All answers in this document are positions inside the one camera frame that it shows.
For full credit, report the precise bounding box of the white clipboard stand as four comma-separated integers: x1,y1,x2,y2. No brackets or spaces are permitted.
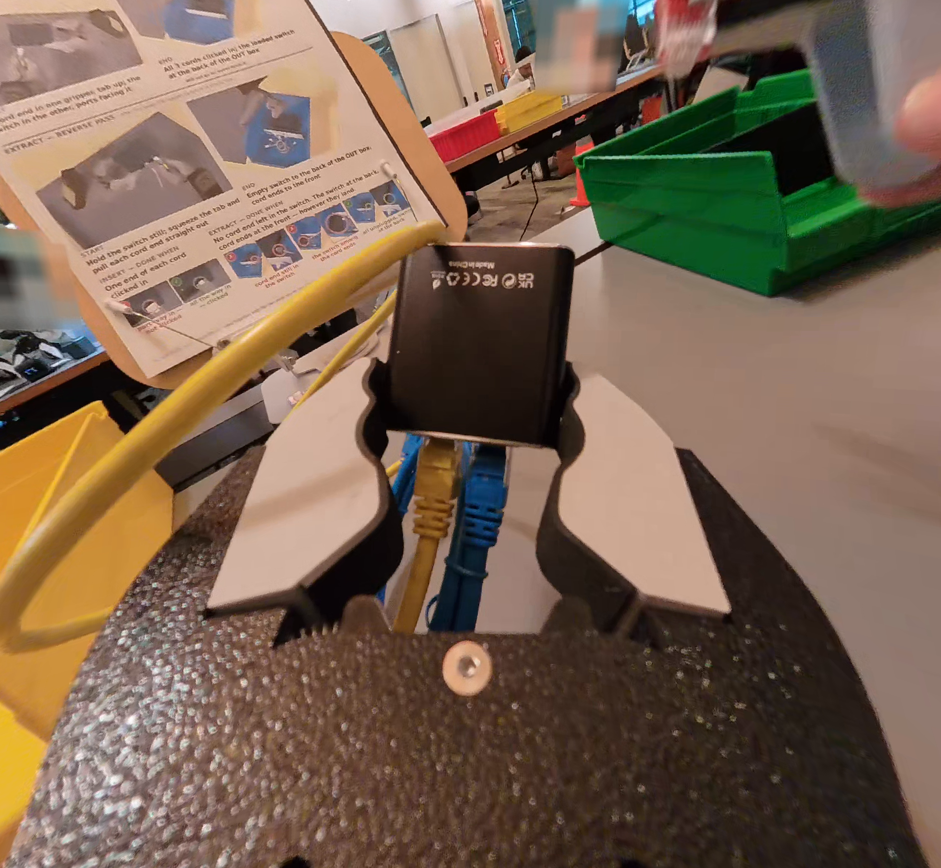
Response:
259,350,347,427

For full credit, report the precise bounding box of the green storage bin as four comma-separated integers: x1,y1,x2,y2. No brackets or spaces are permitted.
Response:
573,67,941,297

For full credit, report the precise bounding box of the person's right hand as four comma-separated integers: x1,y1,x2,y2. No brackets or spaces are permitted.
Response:
899,69,941,158

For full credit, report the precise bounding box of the long background table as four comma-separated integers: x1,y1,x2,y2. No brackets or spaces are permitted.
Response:
441,63,666,174

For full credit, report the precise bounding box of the black ethernet splitter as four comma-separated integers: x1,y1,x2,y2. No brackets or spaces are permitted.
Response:
386,242,576,449

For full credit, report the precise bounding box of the blue ethernet cable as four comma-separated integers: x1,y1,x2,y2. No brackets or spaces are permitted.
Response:
378,442,512,634

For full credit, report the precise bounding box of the black bin divider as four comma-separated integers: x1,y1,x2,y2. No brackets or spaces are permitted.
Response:
775,104,839,194

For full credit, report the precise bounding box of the red storage bin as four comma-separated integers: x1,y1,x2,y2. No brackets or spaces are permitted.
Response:
428,111,508,164

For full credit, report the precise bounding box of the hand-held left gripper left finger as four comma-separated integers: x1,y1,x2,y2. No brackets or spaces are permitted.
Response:
204,360,405,613

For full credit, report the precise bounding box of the instruction sheet clipboard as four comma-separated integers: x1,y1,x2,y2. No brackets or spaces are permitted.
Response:
0,0,469,390

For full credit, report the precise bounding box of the yellow storage bin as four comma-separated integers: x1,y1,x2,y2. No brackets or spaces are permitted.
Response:
0,400,177,840
494,93,563,136

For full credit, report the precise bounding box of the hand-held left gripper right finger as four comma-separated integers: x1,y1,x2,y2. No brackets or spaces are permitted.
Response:
535,367,732,635

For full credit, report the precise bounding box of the yellow ethernet cable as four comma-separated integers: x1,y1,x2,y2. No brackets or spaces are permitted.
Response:
0,220,460,652

